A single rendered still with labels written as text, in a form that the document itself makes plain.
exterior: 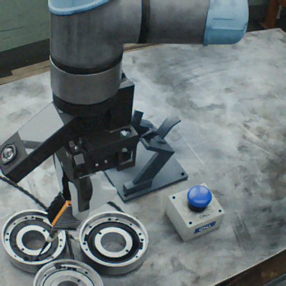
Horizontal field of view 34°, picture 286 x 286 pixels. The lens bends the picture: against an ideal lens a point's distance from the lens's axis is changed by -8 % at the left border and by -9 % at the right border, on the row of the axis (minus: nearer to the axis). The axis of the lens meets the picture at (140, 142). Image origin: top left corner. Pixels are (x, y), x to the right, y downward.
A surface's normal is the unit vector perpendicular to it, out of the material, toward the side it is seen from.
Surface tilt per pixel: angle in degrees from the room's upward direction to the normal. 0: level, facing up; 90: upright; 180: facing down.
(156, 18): 76
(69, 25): 90
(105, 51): 90
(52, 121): 31
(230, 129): 0
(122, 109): 90
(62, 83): 90
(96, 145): 0
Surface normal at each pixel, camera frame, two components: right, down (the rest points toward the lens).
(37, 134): -0.38, -0.45
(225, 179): 0.08, -0.70
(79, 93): 0.01, 0.71
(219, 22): 0.20, 0.56
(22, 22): 0.44, 0.67
